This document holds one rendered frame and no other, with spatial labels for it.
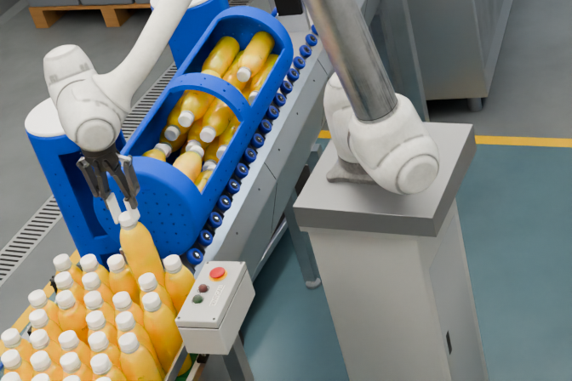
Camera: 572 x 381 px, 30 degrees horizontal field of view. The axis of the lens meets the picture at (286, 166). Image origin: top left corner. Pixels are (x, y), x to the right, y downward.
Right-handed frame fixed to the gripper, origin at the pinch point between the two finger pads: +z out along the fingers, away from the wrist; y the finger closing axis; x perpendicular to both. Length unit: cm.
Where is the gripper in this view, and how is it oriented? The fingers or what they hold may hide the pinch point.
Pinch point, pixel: (122, 208)
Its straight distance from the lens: 245.0
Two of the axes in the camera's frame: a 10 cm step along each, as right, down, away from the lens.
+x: -2.8, 5.8, -7.6
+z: 2.3, 8.1, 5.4
